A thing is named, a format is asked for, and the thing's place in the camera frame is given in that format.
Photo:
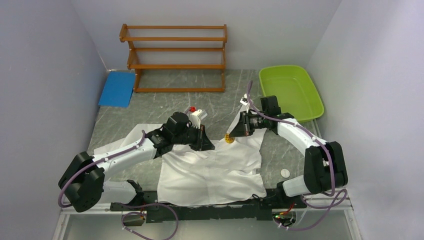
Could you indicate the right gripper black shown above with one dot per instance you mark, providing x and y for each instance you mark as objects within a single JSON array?
[{"x": 243, "y": 129}]

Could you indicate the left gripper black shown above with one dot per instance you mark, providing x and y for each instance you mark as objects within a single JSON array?
[{"x": 202, "y": 142}]

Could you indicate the yellow brooch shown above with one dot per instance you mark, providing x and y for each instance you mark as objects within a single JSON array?
[{"x": 228, "y": 139}]

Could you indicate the white shirt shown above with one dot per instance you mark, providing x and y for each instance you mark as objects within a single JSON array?
[{"x": 227, "y": 174}]

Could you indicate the white round brooch backing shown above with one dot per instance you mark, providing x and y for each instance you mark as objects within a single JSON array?
[{"x": 285, "y": 173}]

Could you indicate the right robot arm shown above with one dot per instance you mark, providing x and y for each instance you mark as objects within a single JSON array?
[{"x": 324, "y": 167}]

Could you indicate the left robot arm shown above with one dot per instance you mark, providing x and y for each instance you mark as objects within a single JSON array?
[{"x": 86, "y": 181}]

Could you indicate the green plastic basin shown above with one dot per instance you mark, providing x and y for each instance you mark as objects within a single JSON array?
[{"x": 295, "y": 91}]

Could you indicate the wooden shoe rack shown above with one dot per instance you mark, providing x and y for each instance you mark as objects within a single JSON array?
[{"x": 176, "y": 47}]

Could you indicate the blue board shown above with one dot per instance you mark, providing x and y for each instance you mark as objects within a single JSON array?
[{"x": 118, "y": 89}]

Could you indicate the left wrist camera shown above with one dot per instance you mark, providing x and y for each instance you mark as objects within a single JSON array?
[{"x": 196, "y": 116}]

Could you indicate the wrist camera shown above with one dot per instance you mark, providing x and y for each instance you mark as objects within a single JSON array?
[
  {"x": 244, "y": 101},
  {"x": 196, "y": 116}
]

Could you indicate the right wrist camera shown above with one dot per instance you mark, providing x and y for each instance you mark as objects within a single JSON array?
[{"x": 244, "y": 101}]

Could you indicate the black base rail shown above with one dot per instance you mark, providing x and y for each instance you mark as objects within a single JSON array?
[{"x": 260, "y": 209}]

